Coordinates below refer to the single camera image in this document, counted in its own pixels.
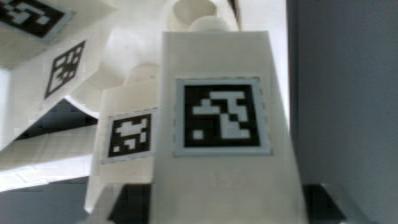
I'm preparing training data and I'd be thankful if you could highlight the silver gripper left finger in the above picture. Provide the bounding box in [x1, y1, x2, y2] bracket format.
[81, 183, 154, 224]

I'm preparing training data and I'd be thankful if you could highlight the white front rail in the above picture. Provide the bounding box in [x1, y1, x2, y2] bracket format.
[0, 126, 95, 192]

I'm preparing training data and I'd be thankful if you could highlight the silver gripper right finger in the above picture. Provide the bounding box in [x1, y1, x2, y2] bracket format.
[299, 182, 379, 224]

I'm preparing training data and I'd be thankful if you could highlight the white round stool seat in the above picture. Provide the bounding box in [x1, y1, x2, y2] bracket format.
[67, 0, 289, 124]

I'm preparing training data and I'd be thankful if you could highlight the white stool leg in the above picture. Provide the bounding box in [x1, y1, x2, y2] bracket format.
[0, 0, 115, 150]
[147, 15, 310, 224]
[83, 79, 157, 212]

